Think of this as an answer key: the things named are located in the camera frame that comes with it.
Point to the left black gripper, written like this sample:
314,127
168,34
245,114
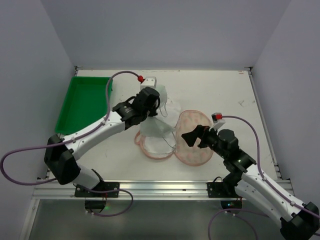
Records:
155,100

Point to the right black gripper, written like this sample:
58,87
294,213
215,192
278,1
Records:
204,136

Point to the white bra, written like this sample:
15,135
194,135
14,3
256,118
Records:
158,132

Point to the floral laundry bag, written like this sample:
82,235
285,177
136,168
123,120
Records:
191,156

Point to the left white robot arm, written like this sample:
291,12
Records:
62,153

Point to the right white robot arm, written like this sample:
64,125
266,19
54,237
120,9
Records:
297,220

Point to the green plastic tray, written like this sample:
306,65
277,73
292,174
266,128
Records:
85,102

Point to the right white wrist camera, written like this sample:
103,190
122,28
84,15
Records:
218,121

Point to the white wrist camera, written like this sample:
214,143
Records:
218,121
149,81

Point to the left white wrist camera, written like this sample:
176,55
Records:
149,81

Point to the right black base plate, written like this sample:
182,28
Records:
217,190

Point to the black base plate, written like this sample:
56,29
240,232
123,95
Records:
217,190
110,186

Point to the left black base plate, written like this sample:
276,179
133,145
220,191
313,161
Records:
110,186

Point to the aluminium mounting rail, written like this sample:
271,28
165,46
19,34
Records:
181,190

